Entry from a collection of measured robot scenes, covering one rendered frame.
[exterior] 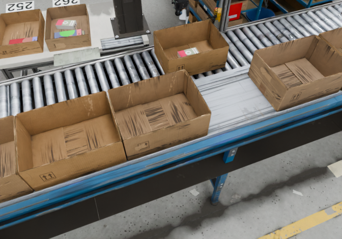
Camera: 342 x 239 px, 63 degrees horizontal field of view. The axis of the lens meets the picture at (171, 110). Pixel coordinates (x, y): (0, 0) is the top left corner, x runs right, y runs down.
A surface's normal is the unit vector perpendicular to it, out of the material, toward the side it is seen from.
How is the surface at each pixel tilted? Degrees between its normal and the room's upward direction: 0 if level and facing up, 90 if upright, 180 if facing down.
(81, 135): 0
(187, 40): 89
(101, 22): 0
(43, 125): 89
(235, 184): 0
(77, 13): 89
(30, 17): 89
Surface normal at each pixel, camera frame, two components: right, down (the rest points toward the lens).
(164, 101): 0.01, -0.62
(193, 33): 0.33, 0.74
